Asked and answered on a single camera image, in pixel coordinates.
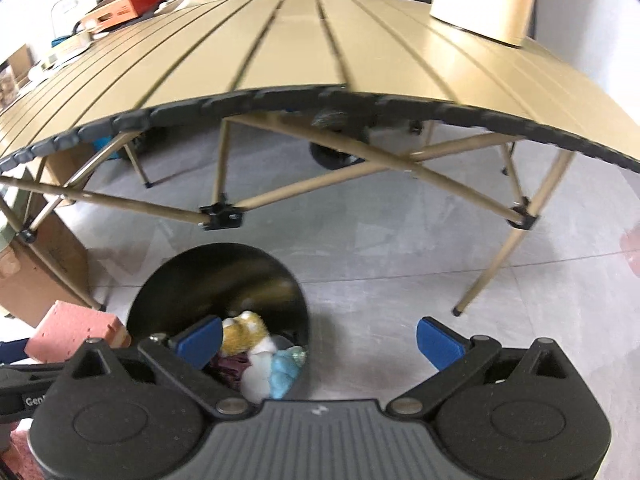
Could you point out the pale yellow carton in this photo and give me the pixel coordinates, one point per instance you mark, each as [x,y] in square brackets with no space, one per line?
[70,47]

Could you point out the light blue cloth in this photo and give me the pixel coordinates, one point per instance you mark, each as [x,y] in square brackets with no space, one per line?
[285,370]

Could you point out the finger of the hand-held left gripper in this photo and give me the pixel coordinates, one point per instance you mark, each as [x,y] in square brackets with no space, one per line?
[15,352]

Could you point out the tan folding table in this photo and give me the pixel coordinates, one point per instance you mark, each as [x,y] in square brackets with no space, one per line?
[300,45]

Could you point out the mauve satin cloth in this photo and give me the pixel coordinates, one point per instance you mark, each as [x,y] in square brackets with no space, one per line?
[230,365]

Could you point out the large cardboard box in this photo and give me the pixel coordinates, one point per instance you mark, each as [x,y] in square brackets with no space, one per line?
[20,60]

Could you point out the white round foam disc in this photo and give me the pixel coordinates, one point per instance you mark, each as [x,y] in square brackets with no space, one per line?
[257,375]

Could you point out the lined cardboard box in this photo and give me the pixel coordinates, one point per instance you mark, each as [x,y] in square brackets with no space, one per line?
[50,255]

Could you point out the pink sponge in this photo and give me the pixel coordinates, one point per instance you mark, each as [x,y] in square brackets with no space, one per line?
[75,327]

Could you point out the yellow thermos jug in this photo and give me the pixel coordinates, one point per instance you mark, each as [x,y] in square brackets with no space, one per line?
[480,5]

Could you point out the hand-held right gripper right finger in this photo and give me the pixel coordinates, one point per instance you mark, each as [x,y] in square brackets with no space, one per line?
[440,342]

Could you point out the person's left hand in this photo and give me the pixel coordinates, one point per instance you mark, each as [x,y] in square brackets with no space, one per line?
[20,455]

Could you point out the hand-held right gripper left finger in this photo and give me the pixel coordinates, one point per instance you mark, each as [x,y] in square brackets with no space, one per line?
[200,342]

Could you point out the black round bin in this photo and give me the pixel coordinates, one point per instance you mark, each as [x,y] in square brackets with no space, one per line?
[200,280]

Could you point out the black wagon wheel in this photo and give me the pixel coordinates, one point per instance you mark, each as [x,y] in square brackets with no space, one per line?
[335,152]

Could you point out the green bin liner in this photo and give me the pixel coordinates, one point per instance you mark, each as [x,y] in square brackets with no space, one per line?
[6,220]

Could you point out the yellow white plush toy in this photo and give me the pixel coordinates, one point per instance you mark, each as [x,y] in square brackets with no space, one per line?
[245,332]

